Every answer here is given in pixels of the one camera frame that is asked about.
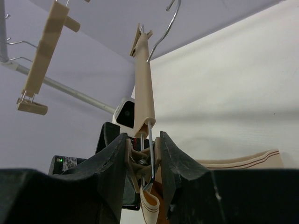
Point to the brown underwear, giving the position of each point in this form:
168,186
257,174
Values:
152,202

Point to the white metal clothes rack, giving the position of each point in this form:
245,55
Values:
11,63

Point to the beige clip hanger with underwear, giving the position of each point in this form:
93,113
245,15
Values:
144,101

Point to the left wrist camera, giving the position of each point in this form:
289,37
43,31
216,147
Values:
124,116

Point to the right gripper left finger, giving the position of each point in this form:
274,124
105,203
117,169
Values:
89,193

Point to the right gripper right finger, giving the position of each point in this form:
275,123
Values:
194,194

